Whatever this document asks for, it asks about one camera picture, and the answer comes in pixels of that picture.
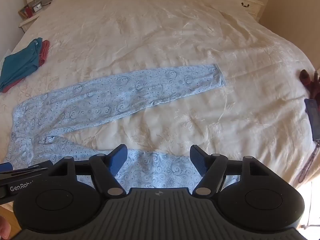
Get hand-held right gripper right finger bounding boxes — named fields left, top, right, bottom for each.
left=189, top=144, right=263, bottom=197

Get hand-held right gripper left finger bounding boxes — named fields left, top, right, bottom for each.
left=49, top=144, right=128, bottom=197

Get light blue floral pants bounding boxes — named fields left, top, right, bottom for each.
left=4, top=64, right=241, bottom=191

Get folded teal pants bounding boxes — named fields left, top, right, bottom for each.
left=0, top=37, right=43, bottom=93

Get person's left hand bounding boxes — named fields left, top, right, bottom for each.
left=0, top=216, right=12, bottom=240

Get folded red garment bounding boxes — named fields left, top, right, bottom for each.
left=2, top=40, right=50, bottom=92

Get dark blue device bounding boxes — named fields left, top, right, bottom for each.
left=304, top=98, right=320, bottom=142

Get cream embroidered bedspread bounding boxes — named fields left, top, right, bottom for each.
left=0, top=0, right=320, bottom=189

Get maroon cloth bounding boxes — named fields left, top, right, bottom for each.
left=300, top=69, right=320, bottom=101

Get white nightstand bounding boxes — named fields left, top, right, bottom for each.
left=19, top=4, right=50, bottom=33

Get items on bedside table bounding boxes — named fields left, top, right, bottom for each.
left=18, top=5, right=34, bottom=19

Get dark wrist strap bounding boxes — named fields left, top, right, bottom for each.
left=297, top=140, right=320, bottom=184

